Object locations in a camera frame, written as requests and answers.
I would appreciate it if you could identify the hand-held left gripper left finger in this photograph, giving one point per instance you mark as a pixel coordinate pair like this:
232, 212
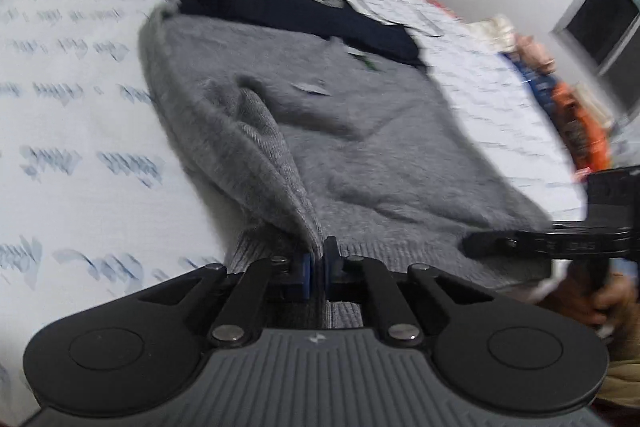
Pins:
303, 275

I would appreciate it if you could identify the colourful patterned cloth pile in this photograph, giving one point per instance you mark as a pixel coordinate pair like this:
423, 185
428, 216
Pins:
560, 92

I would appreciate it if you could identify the grey and black knit sweater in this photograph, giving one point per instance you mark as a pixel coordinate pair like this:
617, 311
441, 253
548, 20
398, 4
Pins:
350, 147

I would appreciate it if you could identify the person's right hand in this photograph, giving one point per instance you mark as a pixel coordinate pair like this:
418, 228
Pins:
595, 302

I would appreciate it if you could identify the white printed bed sheet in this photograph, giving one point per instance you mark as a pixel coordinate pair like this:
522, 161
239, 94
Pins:
70, 117

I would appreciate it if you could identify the dark window with grey frame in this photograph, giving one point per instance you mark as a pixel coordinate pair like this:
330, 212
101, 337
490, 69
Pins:
600, 22

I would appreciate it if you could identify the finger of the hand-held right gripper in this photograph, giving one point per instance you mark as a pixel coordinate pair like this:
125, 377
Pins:
505, 244

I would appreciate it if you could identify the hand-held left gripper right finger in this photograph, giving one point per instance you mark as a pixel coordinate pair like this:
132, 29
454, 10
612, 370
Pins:
327, 273

